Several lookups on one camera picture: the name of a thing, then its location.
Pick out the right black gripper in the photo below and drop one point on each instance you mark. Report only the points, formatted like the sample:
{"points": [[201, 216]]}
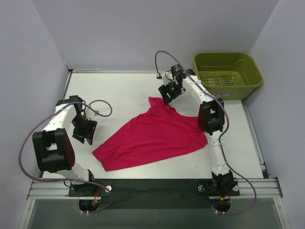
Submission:
{"points": [[171, 89]]}

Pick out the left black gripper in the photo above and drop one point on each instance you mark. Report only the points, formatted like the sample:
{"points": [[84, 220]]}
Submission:
{"points": [[86, 127]]}

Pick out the pink t shirt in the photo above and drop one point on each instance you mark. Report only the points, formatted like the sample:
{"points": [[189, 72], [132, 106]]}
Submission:
{"points": [[158, 134]]}

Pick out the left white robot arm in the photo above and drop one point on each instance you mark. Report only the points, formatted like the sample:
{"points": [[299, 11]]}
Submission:
{"points": [[53, 149]]}

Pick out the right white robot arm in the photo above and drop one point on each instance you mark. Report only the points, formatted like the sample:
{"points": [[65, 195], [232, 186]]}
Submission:
{"points": [[211, 121]]}

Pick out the olive green plastic basin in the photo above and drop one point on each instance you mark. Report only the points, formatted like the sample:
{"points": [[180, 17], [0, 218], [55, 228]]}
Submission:
{"points": [[228, 75]]}

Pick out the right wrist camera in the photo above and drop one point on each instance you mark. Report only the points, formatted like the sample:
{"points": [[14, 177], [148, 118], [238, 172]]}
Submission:
{"points": [[166, 77]]}

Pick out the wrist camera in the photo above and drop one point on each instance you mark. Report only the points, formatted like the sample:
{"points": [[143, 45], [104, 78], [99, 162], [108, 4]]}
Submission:
{"points": [[90, 114], [166, 77]]}

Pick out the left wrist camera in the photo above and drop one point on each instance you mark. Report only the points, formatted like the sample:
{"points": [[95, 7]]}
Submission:
{"points": [[90, 114]]}

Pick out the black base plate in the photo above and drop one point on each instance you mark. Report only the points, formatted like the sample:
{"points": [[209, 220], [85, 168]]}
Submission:
{"points": [[155, 194]]}

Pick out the aluminium front rail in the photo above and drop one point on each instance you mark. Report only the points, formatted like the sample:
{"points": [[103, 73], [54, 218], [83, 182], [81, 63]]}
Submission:
{"points": [[265, 188]]}

